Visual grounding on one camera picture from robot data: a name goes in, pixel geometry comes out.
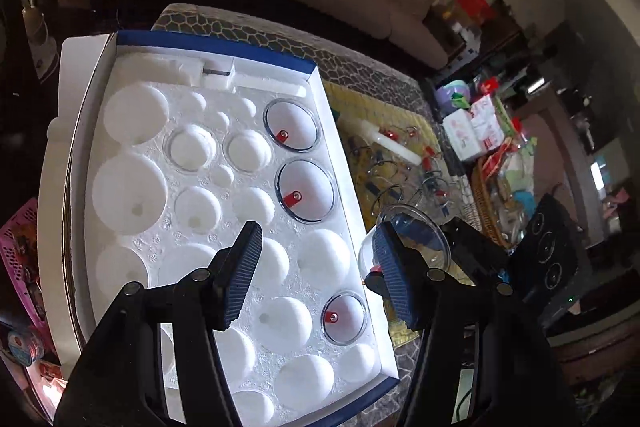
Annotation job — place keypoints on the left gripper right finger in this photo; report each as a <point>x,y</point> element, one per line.
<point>517,380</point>

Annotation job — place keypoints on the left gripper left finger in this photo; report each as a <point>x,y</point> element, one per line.
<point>118,379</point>

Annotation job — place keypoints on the large cup blue valve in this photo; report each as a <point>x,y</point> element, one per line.
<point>416,230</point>

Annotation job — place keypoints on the cream suction pump gun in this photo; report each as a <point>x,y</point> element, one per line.
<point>372,134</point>

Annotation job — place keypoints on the cup with red valve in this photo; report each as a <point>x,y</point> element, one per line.
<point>291,125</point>

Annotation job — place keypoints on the wicker basket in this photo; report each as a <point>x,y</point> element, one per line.
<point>488,219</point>

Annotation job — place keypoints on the yellow plaid cloth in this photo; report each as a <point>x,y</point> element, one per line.
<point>381,178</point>

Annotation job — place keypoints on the white tissue box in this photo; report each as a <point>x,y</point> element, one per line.
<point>474,132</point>

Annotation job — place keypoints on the white foam cupping case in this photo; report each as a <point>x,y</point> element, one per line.
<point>157,158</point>

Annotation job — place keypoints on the grey giraffe pattern tablecloth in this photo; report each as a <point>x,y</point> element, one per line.
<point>343,68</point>

